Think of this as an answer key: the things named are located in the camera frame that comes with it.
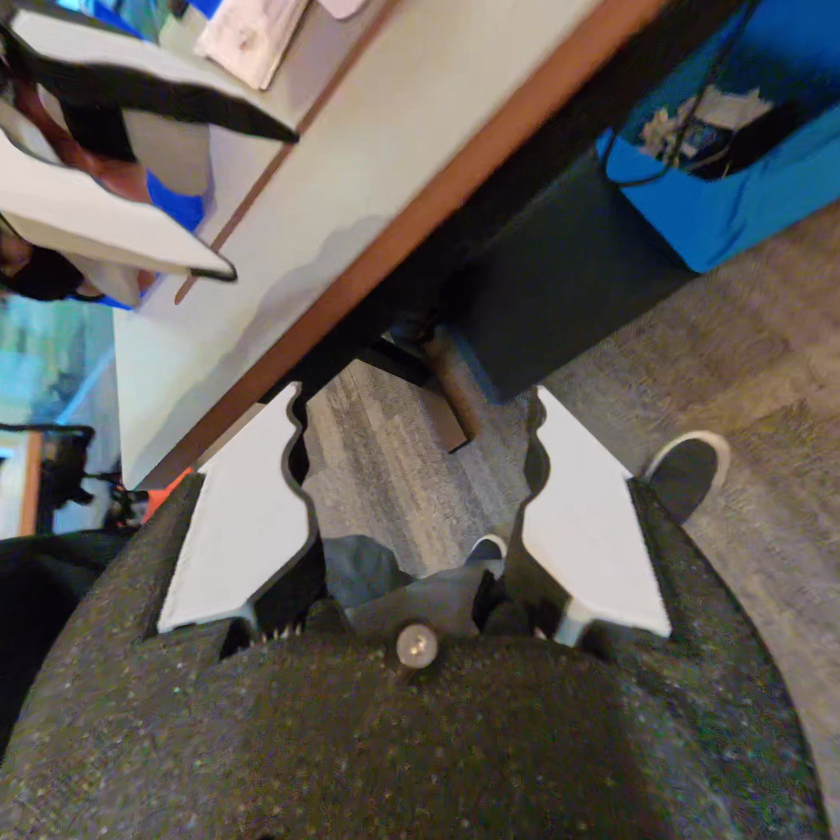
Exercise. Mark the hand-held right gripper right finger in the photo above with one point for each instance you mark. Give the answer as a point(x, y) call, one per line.
point(590, 544)

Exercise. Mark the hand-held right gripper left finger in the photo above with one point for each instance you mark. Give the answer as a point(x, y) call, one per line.
point(243, 531)

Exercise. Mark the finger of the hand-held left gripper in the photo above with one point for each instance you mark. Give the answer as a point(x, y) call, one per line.
point(98, 223)
point(131, 65)

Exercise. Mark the person's left hand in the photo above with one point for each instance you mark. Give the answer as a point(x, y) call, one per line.
point(59, 141)

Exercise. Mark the orange object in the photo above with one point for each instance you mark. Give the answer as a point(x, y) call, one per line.
point(169, 489)

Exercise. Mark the person's dark shoe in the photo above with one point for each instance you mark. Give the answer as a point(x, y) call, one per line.
point(689, 472)
point(489, 550)

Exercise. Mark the illustrated instruction sheet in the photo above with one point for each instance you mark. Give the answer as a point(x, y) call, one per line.
point(253, 36)

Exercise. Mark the grey desk with black legs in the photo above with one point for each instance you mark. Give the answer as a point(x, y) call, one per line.
point(394, 131)

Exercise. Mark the dark grey floor bin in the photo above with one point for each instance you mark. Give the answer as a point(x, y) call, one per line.
point(564, 282)

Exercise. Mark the white packaging scraps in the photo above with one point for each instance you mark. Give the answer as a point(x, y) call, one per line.
point(715, 115)

